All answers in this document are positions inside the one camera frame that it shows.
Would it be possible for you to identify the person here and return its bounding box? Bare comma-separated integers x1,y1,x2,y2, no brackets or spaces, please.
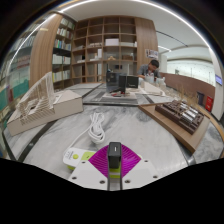
137,59,162,84

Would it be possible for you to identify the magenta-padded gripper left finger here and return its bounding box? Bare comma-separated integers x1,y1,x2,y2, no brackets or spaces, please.
68,143,111,192

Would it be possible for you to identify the red bin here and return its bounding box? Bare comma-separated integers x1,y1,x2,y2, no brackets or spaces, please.
204,95,214,113

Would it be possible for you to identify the black box model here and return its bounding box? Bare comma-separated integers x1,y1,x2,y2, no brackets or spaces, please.
105,71,140,94

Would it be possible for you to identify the dark bookshelf with books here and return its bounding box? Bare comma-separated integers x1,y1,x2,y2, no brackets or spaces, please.
51,14,77,91

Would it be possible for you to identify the small white building model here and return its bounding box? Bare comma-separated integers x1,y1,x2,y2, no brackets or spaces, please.
143,79,168,97

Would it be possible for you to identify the dark bin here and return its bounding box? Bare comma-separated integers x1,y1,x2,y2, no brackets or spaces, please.
196,91,205,106

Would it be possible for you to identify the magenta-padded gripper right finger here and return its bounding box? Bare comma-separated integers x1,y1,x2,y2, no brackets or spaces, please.
118,143,160,192

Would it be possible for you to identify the wall screen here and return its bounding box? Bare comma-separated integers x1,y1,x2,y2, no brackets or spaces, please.
214,74,224,86

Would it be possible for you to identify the wooden cubby shelf unit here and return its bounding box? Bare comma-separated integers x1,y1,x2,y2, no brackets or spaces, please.
70,15,159,84

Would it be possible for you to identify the brown building model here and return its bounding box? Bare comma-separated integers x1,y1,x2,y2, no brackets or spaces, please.
154,99,205,135

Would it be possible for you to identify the white architectural model on base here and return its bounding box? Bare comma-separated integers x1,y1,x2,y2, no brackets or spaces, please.
6,71,84,137

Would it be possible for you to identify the black charger block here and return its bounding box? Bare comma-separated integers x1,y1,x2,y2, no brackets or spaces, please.
107,141,122,170

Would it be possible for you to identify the white and green power strip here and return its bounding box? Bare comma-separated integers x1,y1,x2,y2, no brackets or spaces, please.
62,147,96,172

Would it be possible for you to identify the white coiled power cable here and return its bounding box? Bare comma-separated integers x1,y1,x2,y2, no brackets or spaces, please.
68,112,107,151

